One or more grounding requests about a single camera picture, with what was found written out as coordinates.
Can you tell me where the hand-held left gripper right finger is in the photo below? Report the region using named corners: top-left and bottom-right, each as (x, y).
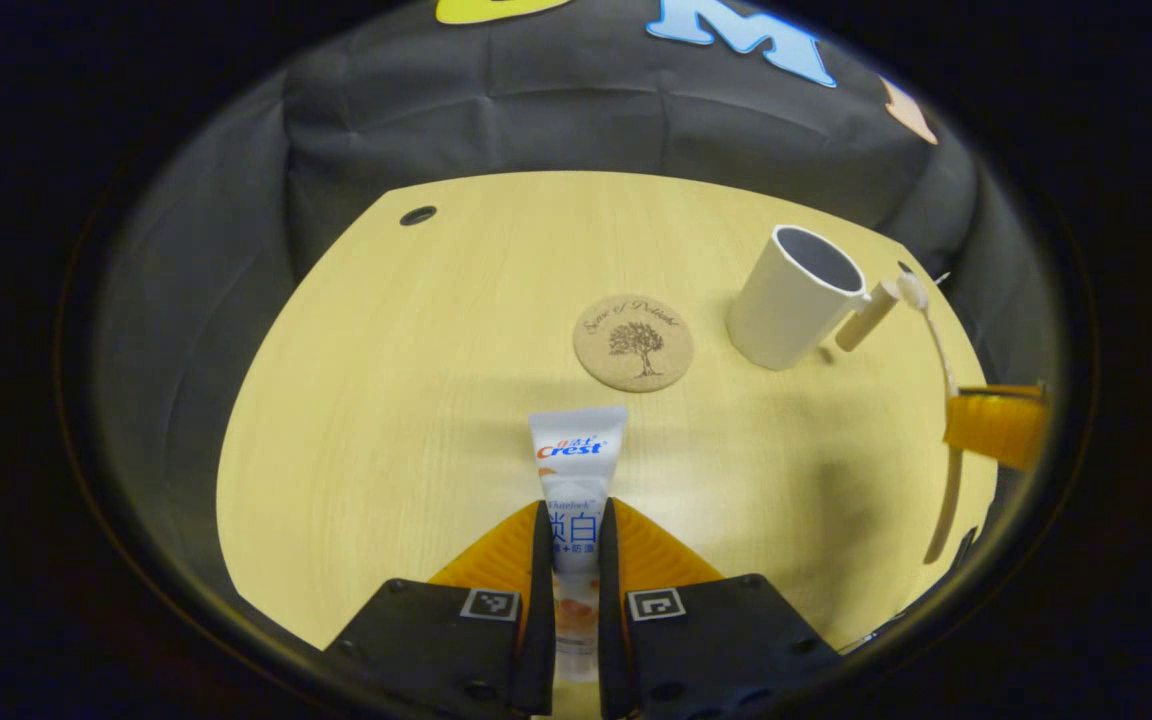
top-left (596, 497), bottom-right (842, 720)

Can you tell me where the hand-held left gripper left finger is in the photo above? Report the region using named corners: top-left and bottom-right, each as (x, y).
top-left (321, 500), bottom-right (557, 720)

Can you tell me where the beige toothbrush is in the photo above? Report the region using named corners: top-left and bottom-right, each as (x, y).
top-left (896, 272), bottom-right (967, 566)

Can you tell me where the white toothpaste tube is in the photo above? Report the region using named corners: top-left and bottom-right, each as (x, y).
top-left (528, 405), bottom-right (630, 686)

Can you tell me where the white cup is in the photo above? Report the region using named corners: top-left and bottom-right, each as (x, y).
top-left (726, 225), bottom-right (902, 372)

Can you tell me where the round cork coaster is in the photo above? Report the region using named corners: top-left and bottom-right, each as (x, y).
top-left (573, 294), bottom-right (695, 393)

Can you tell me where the light wooden desktop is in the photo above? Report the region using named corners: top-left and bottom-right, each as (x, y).
top-left (216, 170), bottom-right (999, 720)

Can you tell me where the black backdrop cloth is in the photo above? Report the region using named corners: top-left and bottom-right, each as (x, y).
top-left (86, 0), bottom-right (1047, 641)

